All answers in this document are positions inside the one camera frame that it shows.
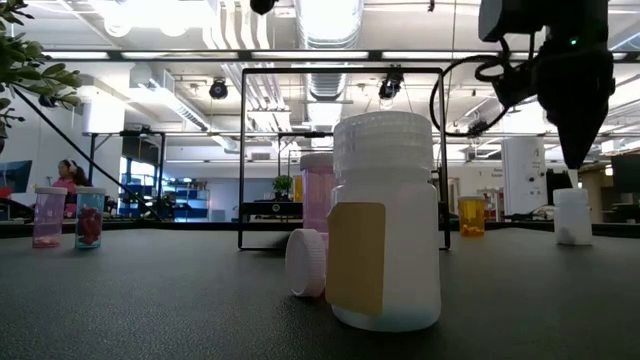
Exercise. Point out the purple medicine bottle white cap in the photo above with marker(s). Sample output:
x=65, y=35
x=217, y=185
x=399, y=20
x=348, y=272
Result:
x=49, y=220

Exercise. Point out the black table mat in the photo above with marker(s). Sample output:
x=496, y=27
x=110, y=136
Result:
x=150, y=300

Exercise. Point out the green potted plant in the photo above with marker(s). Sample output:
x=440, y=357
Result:
x=30, y=70

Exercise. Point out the dark computer monitor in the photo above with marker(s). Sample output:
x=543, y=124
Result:
x=15, y=175

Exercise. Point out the black aluminium rig frame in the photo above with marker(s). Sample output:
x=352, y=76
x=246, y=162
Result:
x=240, y=55

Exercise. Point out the person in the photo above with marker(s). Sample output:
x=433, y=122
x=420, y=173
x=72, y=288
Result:
x=67, y=185

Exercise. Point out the blue storage shelves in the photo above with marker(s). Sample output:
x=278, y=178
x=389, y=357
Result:
x=190, y=200

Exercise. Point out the orange medicine bottle white cap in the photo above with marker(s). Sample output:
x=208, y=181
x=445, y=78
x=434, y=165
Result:
x=471, y=215

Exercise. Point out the white plastic medicine bottle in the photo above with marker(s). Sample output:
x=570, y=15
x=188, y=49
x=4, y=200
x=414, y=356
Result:
x=572, y=220

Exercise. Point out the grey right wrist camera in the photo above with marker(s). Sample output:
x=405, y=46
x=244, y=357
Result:
x=512, y=20

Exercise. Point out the black ceiling-hung camera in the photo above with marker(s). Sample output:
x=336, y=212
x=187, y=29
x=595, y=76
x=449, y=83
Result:
x=390, y=86
x=218, y=89

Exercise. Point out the teal medicine bottle white cap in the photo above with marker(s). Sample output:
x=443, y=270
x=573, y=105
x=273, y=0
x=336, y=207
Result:
x=90, y=225

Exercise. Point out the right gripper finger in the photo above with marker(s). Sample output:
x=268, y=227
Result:
x=575, y=140

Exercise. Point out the white cabinet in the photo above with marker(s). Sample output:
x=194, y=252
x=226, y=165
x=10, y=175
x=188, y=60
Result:
x=524, y=175

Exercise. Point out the pink medicine bottle white cap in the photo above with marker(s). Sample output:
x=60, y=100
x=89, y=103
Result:
x=305, y=262
x=316, y=200

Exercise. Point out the black overhead camera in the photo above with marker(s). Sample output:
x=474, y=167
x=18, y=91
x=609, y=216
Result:
x=262, y=5

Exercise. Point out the black background workstation frame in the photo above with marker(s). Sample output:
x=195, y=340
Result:
x=91, y=175

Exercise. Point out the white bottle with yellow label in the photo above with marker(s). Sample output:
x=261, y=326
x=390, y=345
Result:
x=400, y=240

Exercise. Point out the small background potted plant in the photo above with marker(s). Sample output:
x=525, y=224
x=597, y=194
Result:
x=282, y=185

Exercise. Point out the silver ventilation duct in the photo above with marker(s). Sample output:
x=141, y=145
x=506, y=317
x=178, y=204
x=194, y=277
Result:
x=327, y=30

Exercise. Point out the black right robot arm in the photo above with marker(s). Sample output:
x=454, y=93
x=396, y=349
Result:
x=580, y=20

